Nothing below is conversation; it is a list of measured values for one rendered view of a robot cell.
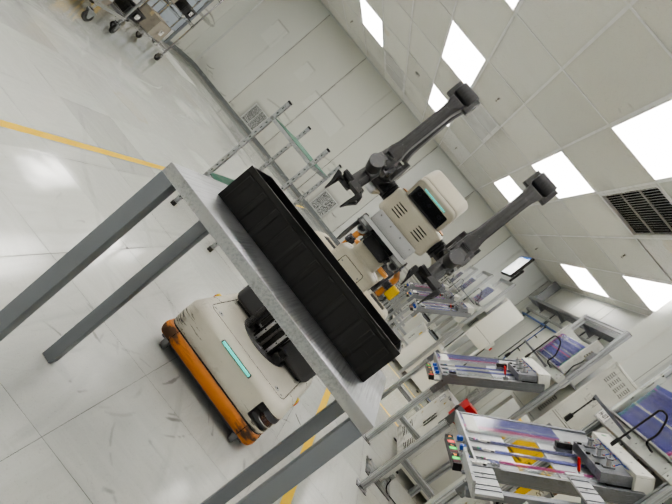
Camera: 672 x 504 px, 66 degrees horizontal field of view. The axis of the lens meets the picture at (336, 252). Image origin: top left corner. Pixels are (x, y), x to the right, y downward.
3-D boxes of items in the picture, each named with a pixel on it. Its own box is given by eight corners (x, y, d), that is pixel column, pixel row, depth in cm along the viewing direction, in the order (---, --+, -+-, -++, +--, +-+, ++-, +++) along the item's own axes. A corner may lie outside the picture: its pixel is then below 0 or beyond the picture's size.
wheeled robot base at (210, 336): (213, 314, 286) (247, 286, 284) (283, 407, 279) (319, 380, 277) (152, 329, 220) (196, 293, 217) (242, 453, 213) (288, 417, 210)
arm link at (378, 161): (394, 171, 196) (380, 154, 197) (404, 157, 185) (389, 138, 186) (370, 187, 192) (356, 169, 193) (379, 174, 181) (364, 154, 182)
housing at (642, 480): (631, 506, 222) (636, 474, 222) (587, 457, 271) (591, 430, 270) (650, 510, 222) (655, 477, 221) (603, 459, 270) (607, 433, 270)
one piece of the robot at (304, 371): (232, 306, 277) (353, 207, 268) (294, 389, 271) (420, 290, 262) (207, 312, 244) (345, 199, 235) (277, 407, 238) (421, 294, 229)
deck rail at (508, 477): (473, 479, 227) (475, 465, 227) (472, 476, 229) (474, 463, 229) (643, 508, 220) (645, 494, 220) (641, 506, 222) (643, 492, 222)
